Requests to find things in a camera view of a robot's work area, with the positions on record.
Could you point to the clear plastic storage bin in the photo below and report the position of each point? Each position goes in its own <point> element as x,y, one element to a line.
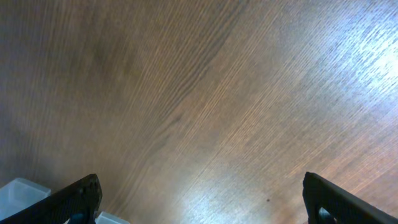
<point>20,193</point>

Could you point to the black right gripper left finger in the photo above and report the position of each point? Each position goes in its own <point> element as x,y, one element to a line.
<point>77,203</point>

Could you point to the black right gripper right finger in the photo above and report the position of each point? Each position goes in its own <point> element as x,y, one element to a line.
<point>326,202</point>

